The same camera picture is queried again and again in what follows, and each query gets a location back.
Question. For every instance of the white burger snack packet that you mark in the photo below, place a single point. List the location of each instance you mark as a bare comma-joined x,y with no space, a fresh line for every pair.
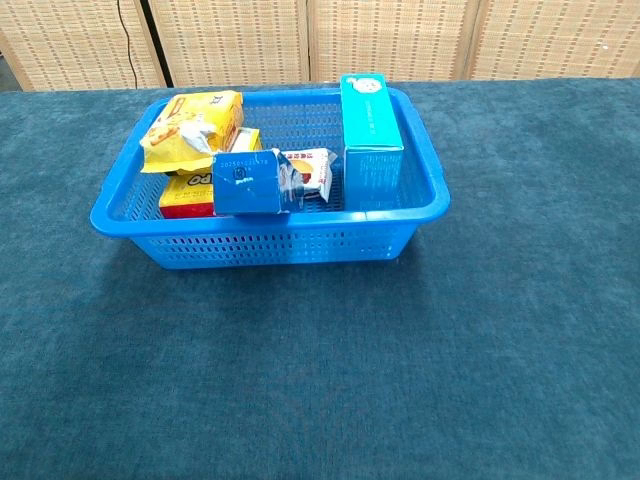
319,175

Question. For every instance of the blue small box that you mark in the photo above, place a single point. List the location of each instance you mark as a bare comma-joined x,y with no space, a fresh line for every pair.
245,187

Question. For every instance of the light blue cookie box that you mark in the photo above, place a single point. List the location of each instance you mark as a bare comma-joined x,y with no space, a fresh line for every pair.
372,130

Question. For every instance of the yellow red Lipo biscuit bag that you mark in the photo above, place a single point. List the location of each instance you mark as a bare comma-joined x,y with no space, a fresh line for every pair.
185,202

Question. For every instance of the yellow snack bag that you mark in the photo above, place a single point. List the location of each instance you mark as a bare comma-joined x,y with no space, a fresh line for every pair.
172,145

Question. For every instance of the blue perforated plastic basket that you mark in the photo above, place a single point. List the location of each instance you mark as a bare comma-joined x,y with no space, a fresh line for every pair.
260,245

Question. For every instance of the teal velvet tablecloth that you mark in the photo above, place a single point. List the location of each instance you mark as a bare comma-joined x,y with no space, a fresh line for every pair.
320,360

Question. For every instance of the woven bamboo folding screen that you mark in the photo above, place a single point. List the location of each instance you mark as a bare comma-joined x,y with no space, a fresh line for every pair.
230,40

